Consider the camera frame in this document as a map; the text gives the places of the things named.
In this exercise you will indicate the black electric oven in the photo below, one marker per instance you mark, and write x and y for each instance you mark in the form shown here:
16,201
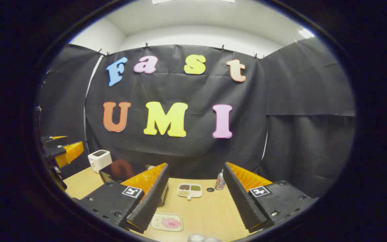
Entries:
119,171

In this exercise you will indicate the white divided dish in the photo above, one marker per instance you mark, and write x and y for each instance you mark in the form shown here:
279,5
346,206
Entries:
180,193

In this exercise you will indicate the white square plate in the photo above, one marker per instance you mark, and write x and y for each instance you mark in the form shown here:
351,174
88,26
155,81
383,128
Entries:
156,223

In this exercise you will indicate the pink round cake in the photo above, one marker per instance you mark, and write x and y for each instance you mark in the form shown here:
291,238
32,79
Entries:
171,223

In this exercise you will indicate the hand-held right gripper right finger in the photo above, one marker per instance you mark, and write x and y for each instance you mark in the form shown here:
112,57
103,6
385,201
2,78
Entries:
239,198

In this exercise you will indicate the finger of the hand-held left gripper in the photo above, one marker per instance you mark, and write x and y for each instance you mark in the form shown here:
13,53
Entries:
69,153
50,140

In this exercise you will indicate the pink and white spray can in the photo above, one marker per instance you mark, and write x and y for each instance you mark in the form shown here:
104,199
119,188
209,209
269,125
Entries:
220,181

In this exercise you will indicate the white toaster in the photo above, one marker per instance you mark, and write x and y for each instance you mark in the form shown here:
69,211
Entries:
97,161

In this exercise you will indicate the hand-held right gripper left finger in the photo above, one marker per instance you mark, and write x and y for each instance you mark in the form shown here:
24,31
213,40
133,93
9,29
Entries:
149,201

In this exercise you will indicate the ceiling light panel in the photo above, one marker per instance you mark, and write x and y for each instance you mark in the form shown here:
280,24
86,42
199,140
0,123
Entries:
162,1
227,1
306,33

